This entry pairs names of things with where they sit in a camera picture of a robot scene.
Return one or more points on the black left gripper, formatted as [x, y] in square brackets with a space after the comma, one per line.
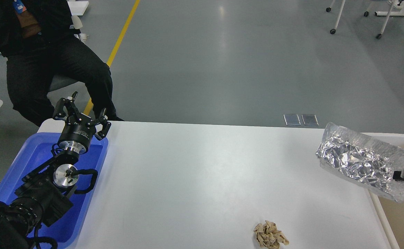
[76, 134]

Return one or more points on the aluminium foil bag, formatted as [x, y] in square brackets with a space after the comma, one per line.
[362, 160]

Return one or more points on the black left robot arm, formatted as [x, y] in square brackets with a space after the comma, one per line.
[44, 196]

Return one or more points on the person in black clothes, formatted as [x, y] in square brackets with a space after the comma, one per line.
[37, 39]

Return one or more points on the blue plastic tray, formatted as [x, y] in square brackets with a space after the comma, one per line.
[38, 149]

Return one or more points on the right metal floor plate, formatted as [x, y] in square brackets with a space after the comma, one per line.
[310, 120]

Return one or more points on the metal floor plate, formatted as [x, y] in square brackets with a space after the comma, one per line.
[310, 120]
[292, 120]

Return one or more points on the left metal floor plate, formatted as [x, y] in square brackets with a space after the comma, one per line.
[292, 120]

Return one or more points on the crumpled beige paper ball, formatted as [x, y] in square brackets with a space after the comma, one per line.
[268, 236]

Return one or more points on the white wheeled rack frame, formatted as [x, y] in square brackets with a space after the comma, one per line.
[393, 4]

